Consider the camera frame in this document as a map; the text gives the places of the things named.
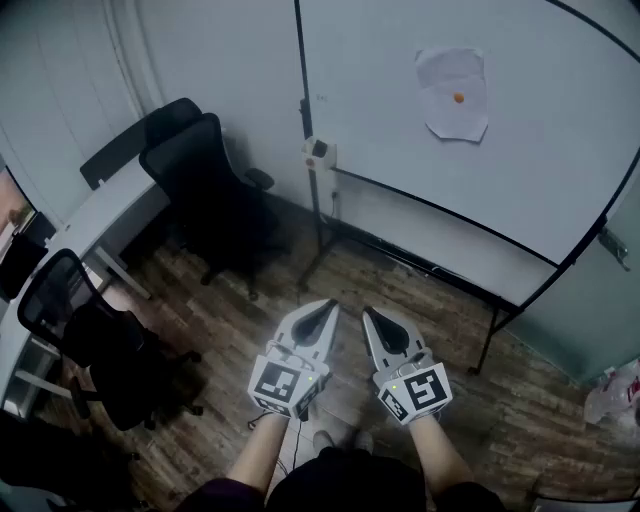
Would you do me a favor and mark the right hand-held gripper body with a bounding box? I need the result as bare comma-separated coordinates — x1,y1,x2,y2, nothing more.
372,347,454,426

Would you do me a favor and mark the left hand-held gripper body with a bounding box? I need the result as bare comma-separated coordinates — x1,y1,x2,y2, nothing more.
248,341,334,420

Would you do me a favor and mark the white plastic box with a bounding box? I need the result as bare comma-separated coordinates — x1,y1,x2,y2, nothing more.
301,135,339,174

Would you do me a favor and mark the person's right forearm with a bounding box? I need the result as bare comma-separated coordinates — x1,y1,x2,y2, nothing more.
409,414,474,496

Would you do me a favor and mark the person's left forearm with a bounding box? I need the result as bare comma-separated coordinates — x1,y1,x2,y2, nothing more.
227,413,291,494

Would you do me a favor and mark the whiteboard on black stand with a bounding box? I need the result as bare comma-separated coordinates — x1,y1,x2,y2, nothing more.
293,0,640,376

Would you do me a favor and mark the person's black clothing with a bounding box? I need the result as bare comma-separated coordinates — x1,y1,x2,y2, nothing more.
174,446,506,512

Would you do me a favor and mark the black high-back office chair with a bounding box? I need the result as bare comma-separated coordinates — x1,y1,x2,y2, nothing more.
138,97,281,302

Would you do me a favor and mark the black mesh office chair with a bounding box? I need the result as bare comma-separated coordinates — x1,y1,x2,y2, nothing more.
17,248,204,432

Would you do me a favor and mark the frosted glass door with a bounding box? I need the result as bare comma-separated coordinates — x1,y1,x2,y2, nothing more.
504,169,640,386

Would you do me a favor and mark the white plastic bag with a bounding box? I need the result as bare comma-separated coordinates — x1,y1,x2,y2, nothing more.
583,359,640,426

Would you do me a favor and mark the crumpled white paper sheet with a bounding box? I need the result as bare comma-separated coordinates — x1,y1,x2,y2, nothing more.
414,47,490,145

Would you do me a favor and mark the metal door hinge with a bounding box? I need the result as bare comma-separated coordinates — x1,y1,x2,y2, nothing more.
597,225,631,273

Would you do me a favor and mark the white desk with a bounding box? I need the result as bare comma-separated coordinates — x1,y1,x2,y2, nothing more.
0,159,171,421

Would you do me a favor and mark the computer monitor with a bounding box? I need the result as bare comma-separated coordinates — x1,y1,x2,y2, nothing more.
0,167,37,246

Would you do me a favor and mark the black cable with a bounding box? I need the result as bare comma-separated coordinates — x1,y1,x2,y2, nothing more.
247,407,307,469

